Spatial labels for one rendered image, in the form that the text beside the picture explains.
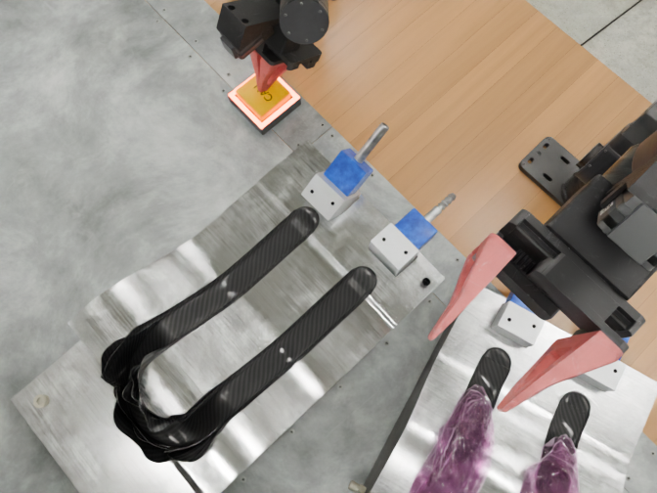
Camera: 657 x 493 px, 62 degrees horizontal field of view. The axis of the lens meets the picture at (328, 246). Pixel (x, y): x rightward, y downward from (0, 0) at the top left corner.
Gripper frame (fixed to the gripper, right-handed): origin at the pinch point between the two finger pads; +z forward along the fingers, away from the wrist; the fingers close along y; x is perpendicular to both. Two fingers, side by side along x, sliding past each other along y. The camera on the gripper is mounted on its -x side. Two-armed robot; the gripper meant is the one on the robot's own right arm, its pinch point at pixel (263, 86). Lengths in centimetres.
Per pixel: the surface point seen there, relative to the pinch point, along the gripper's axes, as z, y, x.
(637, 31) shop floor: 7, 24, 155
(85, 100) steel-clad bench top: 14.3, -19.5, -15.6
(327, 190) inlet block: -4.3, 20.9, -10.0
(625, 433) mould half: -1, 67, 0
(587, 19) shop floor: 11, 9, 148
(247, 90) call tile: 1.8, -1.6, -1.1
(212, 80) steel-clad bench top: 5.8, -8.6, -1.1
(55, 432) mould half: 24, 19, -44
